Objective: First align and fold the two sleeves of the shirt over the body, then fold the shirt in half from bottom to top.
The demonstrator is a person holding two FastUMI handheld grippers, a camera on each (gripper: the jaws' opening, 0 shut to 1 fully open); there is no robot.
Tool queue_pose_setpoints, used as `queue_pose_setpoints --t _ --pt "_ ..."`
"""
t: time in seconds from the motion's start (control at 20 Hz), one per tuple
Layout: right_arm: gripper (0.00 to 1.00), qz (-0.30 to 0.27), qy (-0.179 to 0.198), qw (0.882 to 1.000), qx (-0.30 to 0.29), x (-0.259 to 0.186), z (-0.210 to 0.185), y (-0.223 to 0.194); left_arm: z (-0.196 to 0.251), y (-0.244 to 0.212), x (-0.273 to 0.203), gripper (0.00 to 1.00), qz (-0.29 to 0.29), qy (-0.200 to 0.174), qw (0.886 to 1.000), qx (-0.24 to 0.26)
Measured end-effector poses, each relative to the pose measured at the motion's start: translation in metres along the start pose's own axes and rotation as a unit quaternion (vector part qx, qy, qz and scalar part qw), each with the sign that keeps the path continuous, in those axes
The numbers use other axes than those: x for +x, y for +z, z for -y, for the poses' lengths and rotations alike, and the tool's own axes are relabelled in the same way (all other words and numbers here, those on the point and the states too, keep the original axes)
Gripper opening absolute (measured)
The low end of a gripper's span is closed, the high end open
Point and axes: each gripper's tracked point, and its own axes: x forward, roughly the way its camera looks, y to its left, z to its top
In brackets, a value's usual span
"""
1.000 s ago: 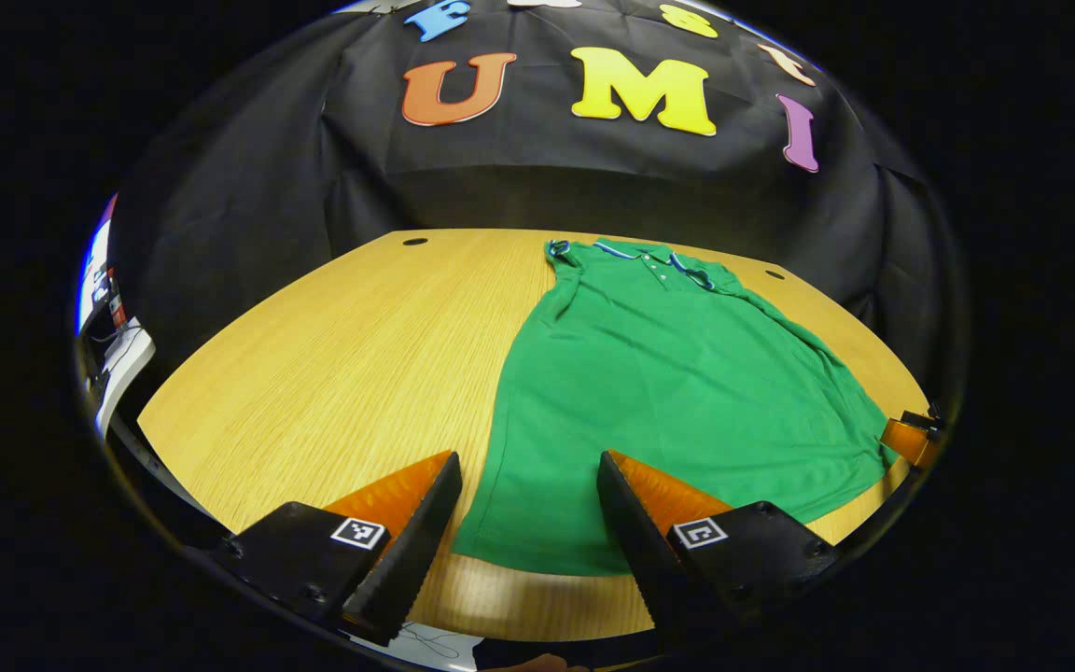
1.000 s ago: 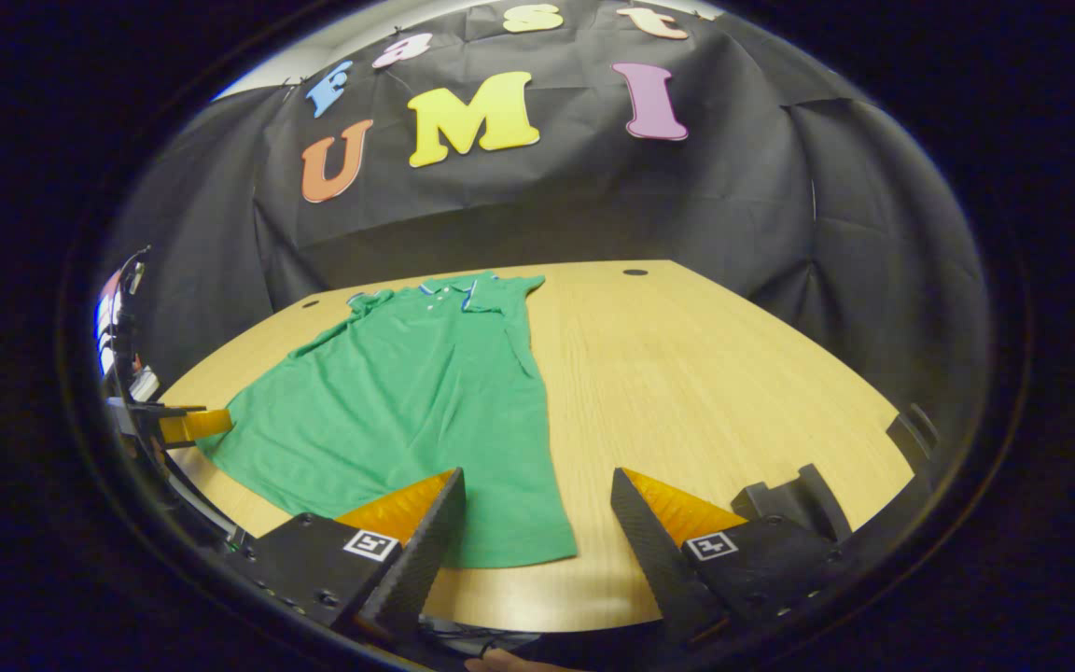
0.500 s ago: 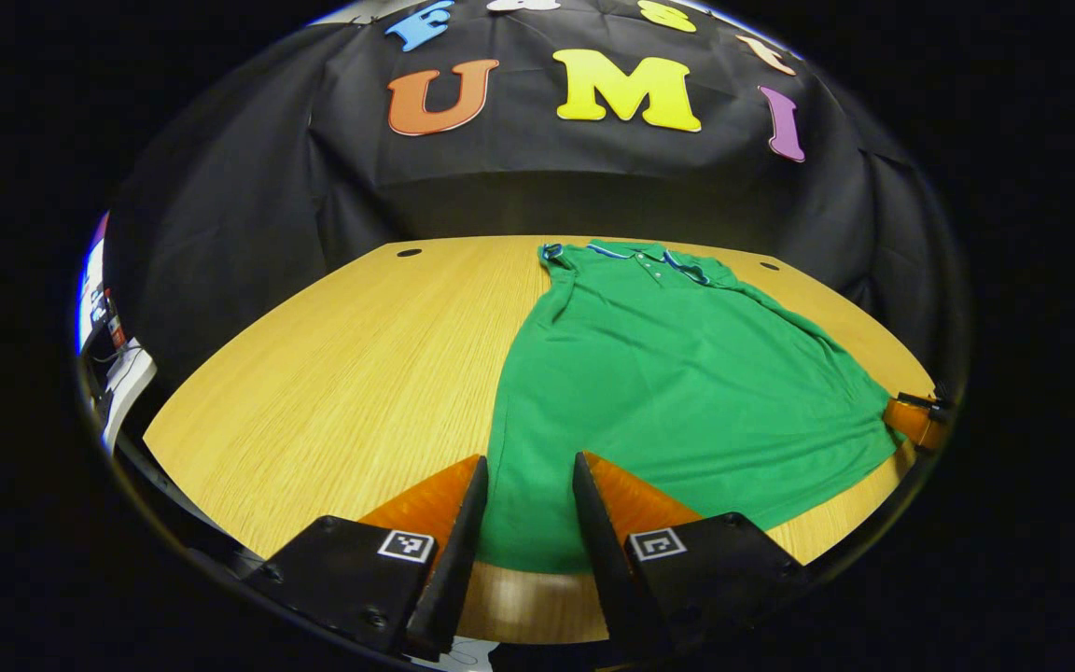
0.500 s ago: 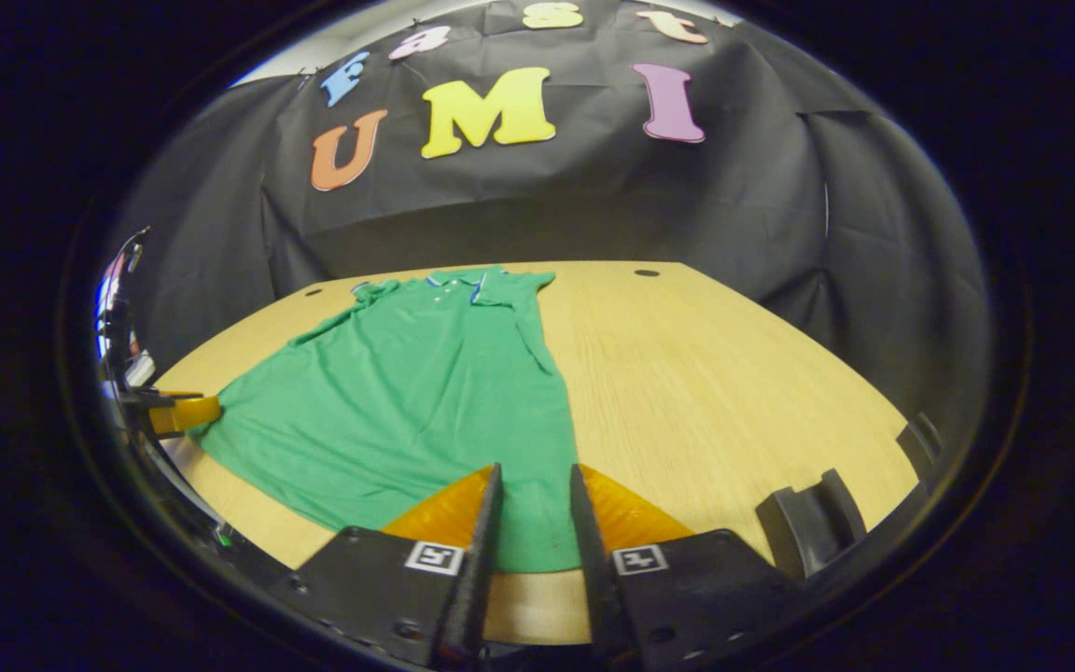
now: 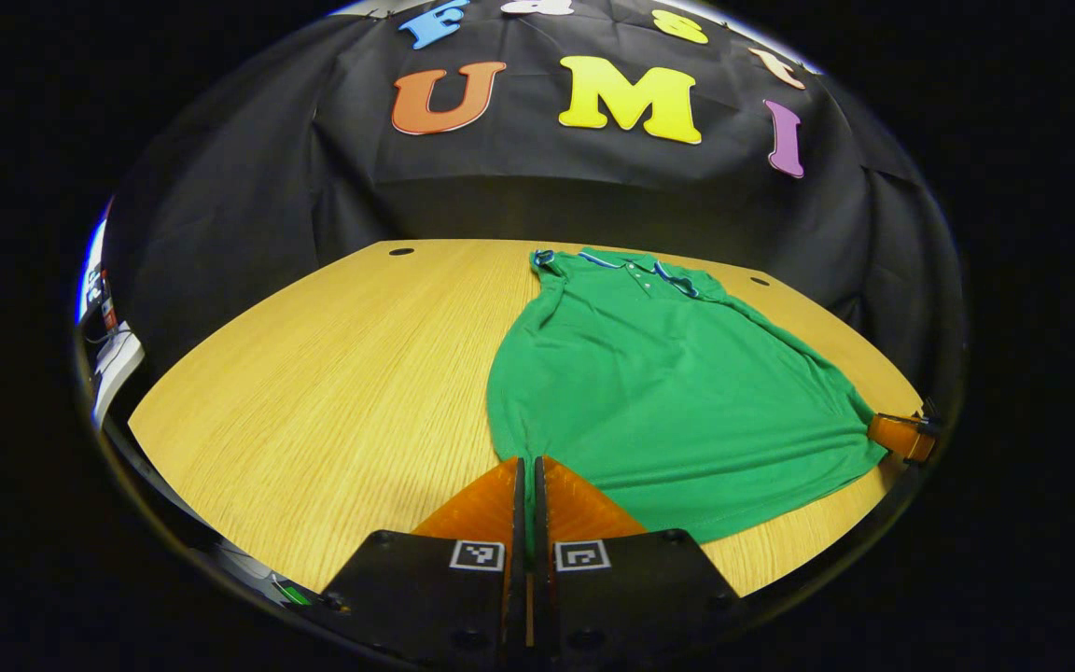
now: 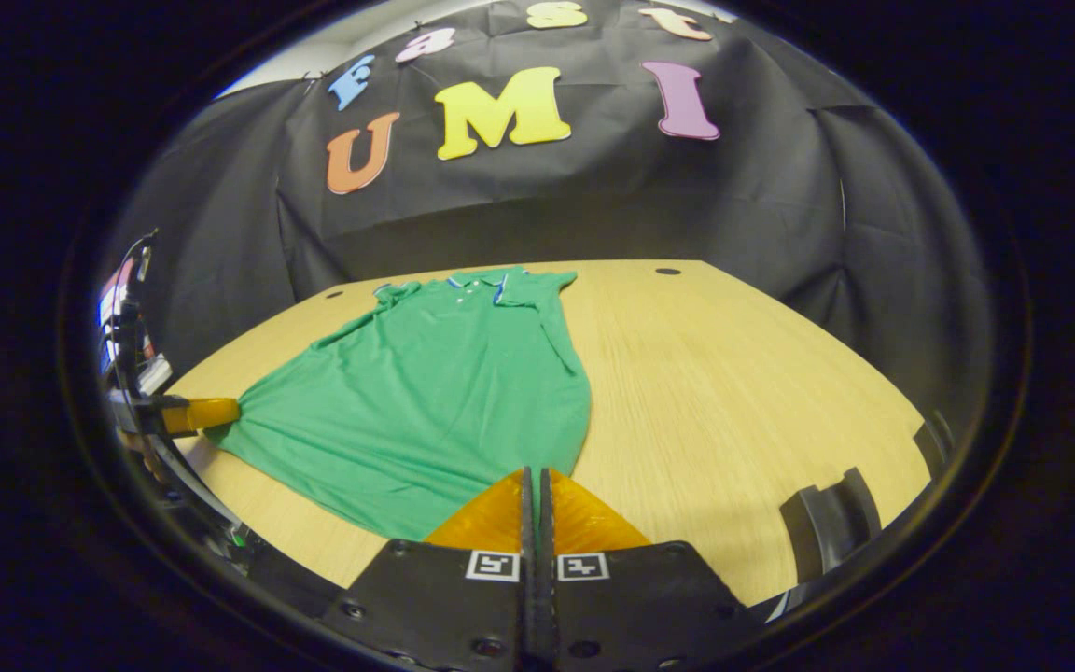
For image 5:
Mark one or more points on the red bottle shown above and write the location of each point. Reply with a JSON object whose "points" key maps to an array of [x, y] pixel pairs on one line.
{"points": [[109, 313]]}

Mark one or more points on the computer screen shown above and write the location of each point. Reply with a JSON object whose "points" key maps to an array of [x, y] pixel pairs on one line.
{"points": [[91, 271]]}

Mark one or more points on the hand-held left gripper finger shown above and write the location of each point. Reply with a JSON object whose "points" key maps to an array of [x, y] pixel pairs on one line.
{"points": [[519, 513], [540, 513]]}

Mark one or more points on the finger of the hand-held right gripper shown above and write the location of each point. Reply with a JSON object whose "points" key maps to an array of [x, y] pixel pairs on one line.
{"points": [[901, 437]]}

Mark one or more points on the black backdrop cloth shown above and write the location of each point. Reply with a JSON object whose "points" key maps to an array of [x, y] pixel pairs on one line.
{"points": [[593, 187]]}

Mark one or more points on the green T-shirt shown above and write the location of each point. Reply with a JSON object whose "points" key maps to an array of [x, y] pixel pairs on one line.
{"points": [[668, 401]]}

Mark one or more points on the white desk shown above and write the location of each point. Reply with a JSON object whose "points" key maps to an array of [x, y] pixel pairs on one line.
{"points": [[118, 369]]}

